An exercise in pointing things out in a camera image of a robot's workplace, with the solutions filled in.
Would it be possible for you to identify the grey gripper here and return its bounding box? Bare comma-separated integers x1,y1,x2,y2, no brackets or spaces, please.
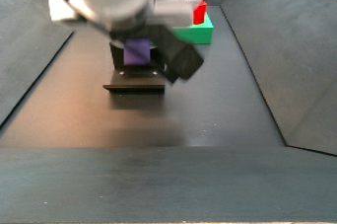
109,25,204,84

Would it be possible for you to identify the purple cylinder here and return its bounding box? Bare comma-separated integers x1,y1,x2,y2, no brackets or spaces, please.
124,38,151,66

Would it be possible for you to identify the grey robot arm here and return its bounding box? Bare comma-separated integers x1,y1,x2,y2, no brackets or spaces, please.
49,0,204,82

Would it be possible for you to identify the green foam shape board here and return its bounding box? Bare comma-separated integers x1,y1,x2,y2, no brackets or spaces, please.
172,15,213,44

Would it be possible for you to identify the black curved cradle stand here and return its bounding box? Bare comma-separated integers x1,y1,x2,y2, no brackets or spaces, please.
104,43,165,93

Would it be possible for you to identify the red hexagonal prism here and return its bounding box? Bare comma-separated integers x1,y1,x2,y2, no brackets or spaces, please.
193,0,208,25

